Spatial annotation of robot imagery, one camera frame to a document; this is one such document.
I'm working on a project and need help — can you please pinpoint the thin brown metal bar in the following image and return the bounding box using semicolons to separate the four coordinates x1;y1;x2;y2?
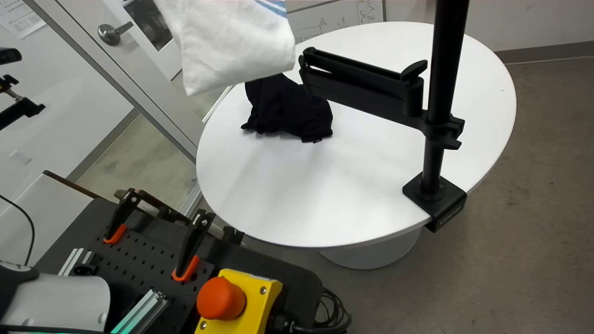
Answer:
43;168;121;204

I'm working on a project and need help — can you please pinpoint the yellow emergency stop red button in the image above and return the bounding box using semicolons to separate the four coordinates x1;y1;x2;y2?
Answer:
193;267;286;334

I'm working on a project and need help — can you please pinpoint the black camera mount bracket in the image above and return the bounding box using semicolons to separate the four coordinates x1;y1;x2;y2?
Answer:
0;46;46;131

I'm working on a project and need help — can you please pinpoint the framed whiteboard with black sketches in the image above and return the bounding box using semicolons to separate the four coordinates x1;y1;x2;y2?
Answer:
284;0;386;44

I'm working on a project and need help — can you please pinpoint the black clamp with orange handle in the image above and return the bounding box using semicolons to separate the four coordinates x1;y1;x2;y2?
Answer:
171;207;217;285
100;187;141;248

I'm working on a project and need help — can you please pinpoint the black crumpled cloth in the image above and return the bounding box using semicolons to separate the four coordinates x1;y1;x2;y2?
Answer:
239;72;336;144

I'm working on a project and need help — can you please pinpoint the silver aluminium extrusion bar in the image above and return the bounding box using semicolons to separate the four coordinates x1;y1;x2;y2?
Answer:
113;287;169;334
57;246;96;278

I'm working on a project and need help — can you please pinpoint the black perforated mounting board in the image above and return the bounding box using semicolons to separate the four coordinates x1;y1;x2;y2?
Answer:
33;194;325;334

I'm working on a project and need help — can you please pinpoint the white towel with blue stripes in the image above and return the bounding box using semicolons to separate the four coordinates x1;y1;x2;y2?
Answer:
154;0;299;98

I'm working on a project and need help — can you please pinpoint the silver door handle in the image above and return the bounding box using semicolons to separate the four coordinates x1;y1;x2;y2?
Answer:
96;20;135;46

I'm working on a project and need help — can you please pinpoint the black coiled cable bundle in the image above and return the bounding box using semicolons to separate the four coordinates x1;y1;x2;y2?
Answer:
280;287;353;334

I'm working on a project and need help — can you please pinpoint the black clamp-on tripod stand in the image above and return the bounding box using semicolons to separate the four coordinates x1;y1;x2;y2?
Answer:
297;0;473;235

